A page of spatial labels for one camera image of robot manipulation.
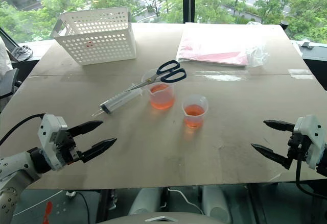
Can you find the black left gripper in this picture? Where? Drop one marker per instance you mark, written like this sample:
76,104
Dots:
70,150

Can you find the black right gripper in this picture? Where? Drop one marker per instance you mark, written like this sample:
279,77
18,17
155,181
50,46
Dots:
297,146

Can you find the large clear plastic syringe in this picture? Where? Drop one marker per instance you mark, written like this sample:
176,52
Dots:
115,101

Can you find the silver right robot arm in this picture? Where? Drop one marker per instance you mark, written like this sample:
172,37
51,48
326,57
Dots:
322,165

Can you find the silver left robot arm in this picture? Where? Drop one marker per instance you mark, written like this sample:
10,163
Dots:
12,165

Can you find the clear bowl with orange liquid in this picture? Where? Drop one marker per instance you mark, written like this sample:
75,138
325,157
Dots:
161,100

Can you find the small clear measuring cup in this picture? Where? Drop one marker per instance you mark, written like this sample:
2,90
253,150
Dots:
194,118

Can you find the clear tape patch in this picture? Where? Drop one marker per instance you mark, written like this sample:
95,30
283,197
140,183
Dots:
301,74

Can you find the dark side desk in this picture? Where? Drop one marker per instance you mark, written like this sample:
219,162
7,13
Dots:
315,68

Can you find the white rounded shell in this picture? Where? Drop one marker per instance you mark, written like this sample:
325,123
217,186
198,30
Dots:
145,201
217,203

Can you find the long clear tape strip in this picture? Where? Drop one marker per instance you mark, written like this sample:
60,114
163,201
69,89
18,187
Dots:
219,75

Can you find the crumpled clear plastic bag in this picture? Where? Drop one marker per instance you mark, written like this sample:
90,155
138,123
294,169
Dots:
256,55

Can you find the white perforated plastic basket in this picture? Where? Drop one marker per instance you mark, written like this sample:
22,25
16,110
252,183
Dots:
102,43

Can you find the dark grey chair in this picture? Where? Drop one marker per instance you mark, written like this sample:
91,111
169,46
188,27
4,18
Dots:
9,83

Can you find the pink paper in clear sleeve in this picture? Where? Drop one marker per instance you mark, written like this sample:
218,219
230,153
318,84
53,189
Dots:
217,48

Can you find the white cloth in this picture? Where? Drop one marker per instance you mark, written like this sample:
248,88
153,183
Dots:
4,58

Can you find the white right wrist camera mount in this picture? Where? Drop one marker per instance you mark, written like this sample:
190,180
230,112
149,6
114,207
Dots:
310,129

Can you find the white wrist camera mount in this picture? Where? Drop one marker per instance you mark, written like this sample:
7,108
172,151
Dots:
48,132
310,129

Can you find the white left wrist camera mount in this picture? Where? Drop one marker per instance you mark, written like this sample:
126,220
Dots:
48,132

